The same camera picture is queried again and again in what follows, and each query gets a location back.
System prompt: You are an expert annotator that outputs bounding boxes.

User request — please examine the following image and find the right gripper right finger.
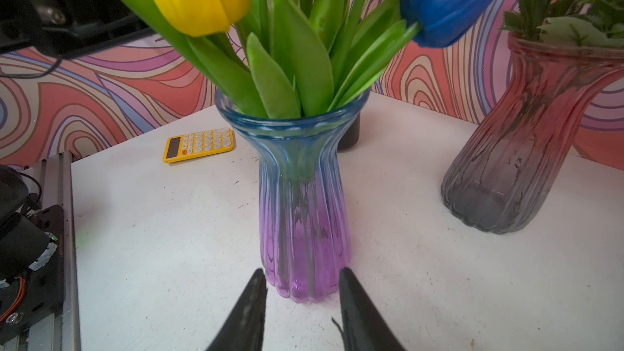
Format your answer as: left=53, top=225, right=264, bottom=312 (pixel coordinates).
left=339, top=267, right=405, bottom=350

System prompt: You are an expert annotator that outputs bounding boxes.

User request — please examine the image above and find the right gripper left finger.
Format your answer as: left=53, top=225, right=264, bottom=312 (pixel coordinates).
left=206, top=268, right=267, bottom=351

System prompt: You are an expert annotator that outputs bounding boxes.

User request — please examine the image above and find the purple glass tulip vase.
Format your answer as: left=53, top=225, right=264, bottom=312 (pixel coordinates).
left=215, top=91, right=371, bottom=303

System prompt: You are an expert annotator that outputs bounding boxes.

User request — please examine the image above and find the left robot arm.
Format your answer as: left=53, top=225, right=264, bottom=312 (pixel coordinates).
left=1, top=0, right=154, bottom=79

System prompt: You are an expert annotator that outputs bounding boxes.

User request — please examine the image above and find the black vase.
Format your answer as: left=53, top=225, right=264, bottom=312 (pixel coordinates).
left=337, top=114, right=361, bottom=152

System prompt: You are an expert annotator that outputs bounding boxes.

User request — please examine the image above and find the red grey glass vase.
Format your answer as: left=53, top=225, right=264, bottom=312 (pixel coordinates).
left=440, top=34, right=623, bottom=234

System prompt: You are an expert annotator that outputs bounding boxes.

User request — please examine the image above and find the yellow calculator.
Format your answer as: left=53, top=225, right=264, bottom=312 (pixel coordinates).
left=162, top=128, right=236, bottom=164

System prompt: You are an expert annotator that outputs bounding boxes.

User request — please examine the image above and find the tulip bunch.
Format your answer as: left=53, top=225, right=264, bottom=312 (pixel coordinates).
left=92, top=0, right=520, bottom=120

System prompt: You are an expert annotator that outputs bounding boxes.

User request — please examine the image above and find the yellow and lilac bouquet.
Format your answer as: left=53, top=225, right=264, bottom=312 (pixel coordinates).
left=503, top=0, right=623, bottom=49

